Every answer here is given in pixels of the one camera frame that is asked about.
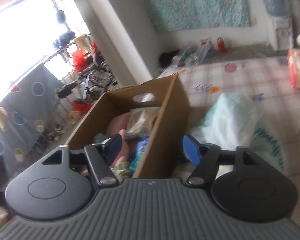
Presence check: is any red plastic bag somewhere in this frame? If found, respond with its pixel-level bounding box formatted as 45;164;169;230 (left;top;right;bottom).
72;48;90;72

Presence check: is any black cloth on floor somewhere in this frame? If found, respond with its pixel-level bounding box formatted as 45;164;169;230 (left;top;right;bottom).
159;49;179;68

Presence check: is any clear plastic bag clutter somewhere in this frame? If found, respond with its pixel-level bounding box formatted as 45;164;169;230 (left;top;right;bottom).
171;38;215;67

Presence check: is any blue wet wipes pack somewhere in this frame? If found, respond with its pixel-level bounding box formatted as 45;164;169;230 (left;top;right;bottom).
128;137;149;176

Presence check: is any wheelchair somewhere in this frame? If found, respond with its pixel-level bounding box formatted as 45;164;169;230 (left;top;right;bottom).
77;61;117;101

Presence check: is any checked floral bed sheet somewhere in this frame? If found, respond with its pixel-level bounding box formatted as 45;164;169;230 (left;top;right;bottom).
157;56;300;225

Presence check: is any grey circle-pattern fabric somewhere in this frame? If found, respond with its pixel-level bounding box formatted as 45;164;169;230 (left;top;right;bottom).
0;64;63;176

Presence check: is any pink plush toy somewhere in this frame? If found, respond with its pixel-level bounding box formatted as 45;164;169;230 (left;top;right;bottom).
106;112;130;167

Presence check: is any brown cardboard box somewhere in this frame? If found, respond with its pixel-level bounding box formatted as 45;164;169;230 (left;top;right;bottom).
66;74;190;179

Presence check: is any white water dispenser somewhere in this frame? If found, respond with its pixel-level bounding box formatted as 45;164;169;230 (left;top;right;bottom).
267;16;294;51

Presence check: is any white plastic bag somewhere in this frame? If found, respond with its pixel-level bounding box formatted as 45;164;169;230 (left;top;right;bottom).
189;93;286;173

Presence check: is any floral teal wall cloth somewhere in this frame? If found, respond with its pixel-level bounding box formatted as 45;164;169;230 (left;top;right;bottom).
143;0;250;31

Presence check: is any green scrunchie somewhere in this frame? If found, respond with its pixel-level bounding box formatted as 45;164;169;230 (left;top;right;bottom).
111;161;130;182

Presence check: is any white cotton pads pack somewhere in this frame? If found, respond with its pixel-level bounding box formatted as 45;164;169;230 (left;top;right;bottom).
126;107;160;139

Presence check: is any pink wet wipes pack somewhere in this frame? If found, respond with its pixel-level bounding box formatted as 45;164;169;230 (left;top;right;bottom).
287;49;300;89

